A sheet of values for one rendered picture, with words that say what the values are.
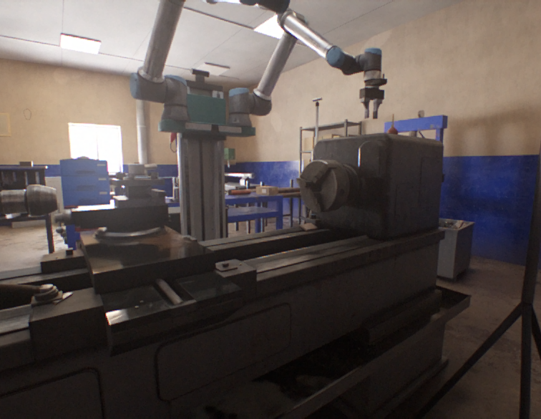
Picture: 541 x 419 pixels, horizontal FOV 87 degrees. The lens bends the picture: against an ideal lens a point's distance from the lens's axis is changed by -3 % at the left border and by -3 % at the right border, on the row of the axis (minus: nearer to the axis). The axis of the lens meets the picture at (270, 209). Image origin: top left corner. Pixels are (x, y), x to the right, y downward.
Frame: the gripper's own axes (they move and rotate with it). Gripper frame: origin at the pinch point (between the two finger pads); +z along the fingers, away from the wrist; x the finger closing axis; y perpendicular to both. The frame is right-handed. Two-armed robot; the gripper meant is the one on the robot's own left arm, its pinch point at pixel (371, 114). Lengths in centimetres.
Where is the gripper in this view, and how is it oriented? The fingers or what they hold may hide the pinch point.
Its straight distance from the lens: 175.2
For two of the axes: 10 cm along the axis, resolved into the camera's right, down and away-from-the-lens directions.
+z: 0.0, 9.9, 1.4
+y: -3.7, -1.3, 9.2
